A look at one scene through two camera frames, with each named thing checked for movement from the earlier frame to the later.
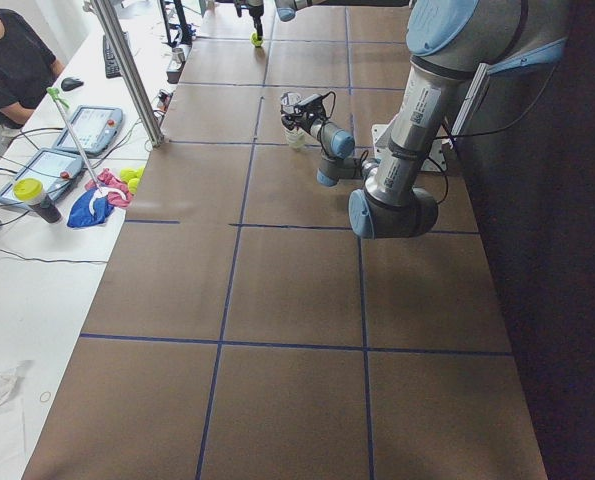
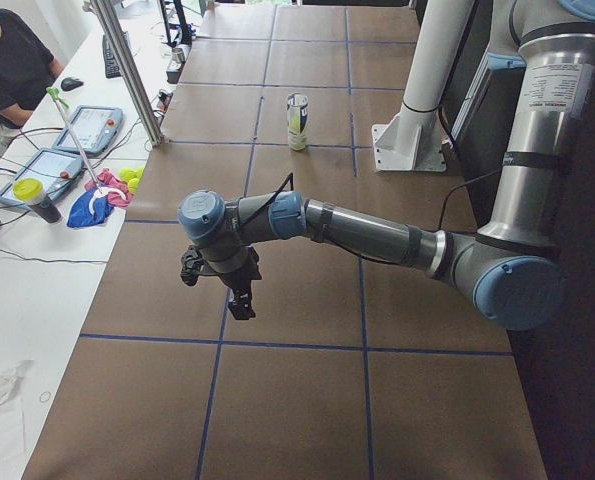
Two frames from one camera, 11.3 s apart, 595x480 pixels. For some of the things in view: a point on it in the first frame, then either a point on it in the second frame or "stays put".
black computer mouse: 71,83 stays put
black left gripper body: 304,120 to 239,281
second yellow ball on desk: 133,185 stays put
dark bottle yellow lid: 30,191 stays put
